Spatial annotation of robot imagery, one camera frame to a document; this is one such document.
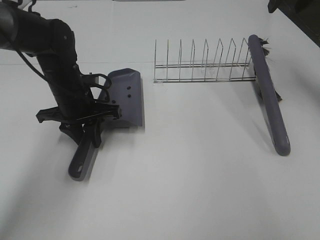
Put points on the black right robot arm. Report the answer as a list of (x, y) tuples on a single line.
[(297, 6)]

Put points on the grey plastic dustpan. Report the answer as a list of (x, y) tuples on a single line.
[(132, 115)]

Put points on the grey hand brush black bristles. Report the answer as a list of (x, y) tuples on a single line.
[(275, 119)]

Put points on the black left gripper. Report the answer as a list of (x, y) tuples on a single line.
[(71, 117)]

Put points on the pile of coffee beans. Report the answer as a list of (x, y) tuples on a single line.
[(120, 94)]

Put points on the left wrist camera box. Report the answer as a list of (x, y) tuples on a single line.
[(92, 79)]

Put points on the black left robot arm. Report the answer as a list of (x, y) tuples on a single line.
[(48, 47)]

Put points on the chrome wire dish rack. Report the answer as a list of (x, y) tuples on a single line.
[(223, 63)]

